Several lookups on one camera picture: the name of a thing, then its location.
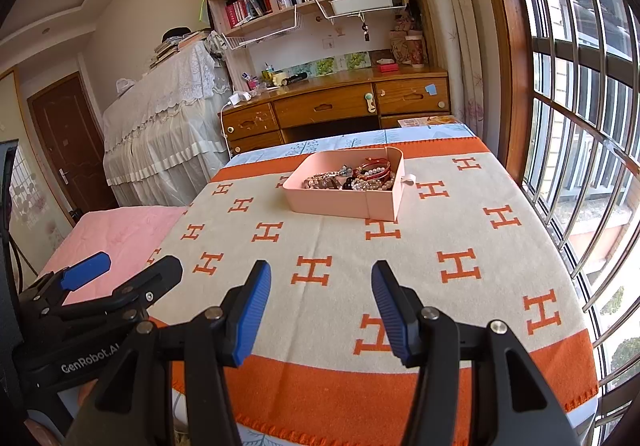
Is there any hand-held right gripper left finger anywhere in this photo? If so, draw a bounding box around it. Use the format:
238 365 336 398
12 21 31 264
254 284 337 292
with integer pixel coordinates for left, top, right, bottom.
65 260 272 446

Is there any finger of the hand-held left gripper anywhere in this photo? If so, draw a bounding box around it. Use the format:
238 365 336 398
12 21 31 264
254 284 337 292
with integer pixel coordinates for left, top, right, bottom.
47 255 184 322
19 251 112 309

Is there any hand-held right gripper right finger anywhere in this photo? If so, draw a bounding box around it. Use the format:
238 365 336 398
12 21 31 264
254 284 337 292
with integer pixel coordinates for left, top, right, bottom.
371 260 583 446

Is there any pink jewelry box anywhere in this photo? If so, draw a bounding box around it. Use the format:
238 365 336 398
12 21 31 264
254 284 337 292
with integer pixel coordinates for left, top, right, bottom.
281 146 416 222

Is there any silver pearl hair comb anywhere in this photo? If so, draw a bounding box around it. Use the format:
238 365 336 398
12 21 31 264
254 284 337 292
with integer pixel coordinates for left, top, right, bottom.
302 169 353 189

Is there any pink cord bracelet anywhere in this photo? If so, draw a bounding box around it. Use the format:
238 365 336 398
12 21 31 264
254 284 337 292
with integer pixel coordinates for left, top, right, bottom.
357 156 393 177

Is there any person's left hand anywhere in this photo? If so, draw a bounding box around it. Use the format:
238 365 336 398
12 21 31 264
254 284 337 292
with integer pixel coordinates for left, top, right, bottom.
75 378 103 409

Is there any pink blanket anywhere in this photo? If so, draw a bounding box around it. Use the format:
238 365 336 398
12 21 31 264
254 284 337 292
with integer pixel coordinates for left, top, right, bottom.
37 206 188 307

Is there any orange printed blanket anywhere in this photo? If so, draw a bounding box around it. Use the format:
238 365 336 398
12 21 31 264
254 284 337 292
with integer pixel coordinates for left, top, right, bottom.
145 136 601 434

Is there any brown wooden door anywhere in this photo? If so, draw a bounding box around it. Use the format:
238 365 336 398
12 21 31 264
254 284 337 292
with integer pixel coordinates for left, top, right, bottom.
27 71 118 227

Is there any piano under lace cover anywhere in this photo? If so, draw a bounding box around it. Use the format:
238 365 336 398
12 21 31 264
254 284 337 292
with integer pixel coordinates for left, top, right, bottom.
102 39 236 207

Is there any blue tree print sheet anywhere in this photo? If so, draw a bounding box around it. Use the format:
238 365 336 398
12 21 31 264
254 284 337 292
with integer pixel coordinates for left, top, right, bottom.
227 123 476 167

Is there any orange magazine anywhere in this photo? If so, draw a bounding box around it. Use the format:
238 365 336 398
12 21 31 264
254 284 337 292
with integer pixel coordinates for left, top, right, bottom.
397 115 458 128

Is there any wooden desk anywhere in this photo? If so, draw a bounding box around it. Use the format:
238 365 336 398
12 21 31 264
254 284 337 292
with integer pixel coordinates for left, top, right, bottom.
217 66 451 159

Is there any stack of books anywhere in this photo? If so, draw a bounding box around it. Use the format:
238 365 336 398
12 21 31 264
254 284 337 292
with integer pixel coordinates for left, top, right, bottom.
149 29 213 71

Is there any patterned tumbler cup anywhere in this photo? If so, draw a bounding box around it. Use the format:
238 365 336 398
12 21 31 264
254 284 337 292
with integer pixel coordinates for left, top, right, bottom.
405 34 426 68

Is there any metal window grille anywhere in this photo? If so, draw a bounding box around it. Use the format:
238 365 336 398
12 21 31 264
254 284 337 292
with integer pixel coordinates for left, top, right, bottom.
500 0 640 427

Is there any row of red-spined books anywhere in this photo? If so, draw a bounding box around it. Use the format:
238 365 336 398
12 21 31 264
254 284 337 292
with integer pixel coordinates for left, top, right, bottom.
225 0 273 27

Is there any floral curtain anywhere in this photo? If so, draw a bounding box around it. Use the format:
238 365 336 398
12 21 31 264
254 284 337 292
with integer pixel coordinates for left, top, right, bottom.
405 0 506 142

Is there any white tray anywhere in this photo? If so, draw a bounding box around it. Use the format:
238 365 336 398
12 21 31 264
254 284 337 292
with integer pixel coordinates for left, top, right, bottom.
330 0 393 16

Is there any small pearl bracelet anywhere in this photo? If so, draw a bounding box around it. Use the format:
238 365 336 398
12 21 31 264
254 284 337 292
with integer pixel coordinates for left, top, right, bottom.
350 176 396 192

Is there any large pearl bracelet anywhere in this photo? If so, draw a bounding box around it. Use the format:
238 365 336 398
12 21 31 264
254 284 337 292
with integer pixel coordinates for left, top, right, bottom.
355 165 396 179

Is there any white charger cable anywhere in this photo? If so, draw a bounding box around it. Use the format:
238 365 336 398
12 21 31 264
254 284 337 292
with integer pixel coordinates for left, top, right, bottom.
221 104 236 159

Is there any green picture wall strip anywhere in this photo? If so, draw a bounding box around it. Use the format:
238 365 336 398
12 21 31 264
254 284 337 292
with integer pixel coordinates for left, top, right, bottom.
287 51 373 77

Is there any white wire basket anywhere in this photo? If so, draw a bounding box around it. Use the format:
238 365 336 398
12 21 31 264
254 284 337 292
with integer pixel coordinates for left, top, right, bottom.
315 0 408 22
220 4 301 51

